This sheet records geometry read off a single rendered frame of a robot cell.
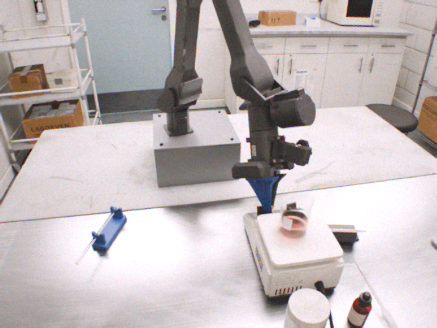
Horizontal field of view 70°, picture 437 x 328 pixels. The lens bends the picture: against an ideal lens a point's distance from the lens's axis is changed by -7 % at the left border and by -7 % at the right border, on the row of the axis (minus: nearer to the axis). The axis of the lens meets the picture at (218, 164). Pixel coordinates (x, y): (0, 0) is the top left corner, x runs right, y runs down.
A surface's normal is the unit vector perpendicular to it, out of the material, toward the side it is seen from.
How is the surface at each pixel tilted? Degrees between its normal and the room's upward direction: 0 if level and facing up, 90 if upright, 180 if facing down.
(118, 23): 90
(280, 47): 90
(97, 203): 0
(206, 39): 90
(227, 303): 0
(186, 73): 89
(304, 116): 66
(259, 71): 53
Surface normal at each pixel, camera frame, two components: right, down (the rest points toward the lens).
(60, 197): 0.00, -0.85
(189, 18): 0.73, 0.48
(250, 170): -0.49, 0.07
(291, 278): 0.14, 0.52
